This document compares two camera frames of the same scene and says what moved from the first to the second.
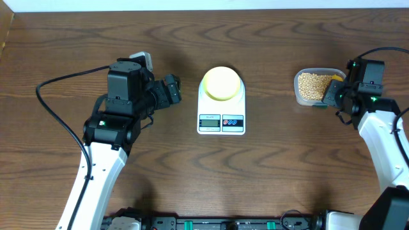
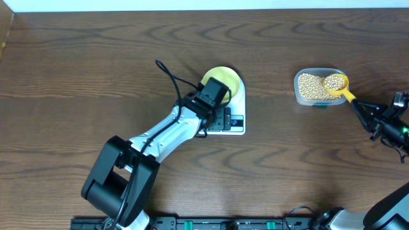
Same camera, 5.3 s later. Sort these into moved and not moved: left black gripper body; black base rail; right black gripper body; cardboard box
Moved: right black gripper body; left black gripper body
Not moved: black base rail; cardboard box
